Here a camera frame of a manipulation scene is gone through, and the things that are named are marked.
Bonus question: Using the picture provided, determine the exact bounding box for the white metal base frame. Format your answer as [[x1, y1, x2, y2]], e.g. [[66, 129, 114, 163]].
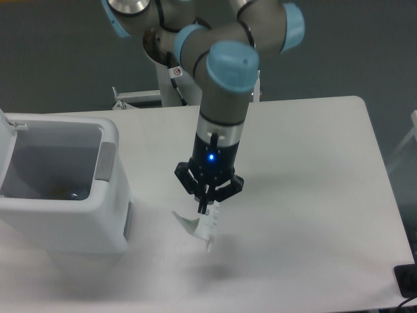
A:
[[111, 70, 263, 110]]

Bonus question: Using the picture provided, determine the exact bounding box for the white object at right edge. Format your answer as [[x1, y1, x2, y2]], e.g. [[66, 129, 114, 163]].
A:
[[410, 110, 417, 141]]

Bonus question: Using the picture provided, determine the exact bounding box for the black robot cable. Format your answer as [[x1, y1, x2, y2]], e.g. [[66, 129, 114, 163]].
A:
[[165, 52, 190, 107]]

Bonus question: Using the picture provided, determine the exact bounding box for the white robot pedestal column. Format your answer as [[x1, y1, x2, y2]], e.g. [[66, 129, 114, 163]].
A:
[[143, 26, 202, 107]]

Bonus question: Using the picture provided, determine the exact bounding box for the trash inside the can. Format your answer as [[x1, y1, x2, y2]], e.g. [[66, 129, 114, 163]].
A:
[[40, 185, 91, 201]]

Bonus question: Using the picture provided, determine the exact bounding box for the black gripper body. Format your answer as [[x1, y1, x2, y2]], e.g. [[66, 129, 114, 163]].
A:
[[188, 134, 239, 193]]

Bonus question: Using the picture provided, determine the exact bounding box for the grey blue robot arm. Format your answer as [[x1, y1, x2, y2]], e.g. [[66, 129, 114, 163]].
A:
[[102, 1, 306, 214]]

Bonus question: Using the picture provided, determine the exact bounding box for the white open trash can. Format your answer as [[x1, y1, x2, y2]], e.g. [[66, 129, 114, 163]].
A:
[[1, 113, 132, 254]]

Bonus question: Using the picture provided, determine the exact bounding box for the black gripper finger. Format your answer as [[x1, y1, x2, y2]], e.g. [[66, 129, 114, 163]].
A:
[[204, 175, 244, 213], [174, 162, 204, 212]]

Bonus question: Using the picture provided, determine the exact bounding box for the white plastic pouch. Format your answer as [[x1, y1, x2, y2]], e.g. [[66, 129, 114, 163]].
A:
[[172, 201, 220, 252]]

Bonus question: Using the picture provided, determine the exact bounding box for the black device at edge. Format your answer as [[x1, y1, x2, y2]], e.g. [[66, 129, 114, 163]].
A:
[[394, 263, 416, 298]]

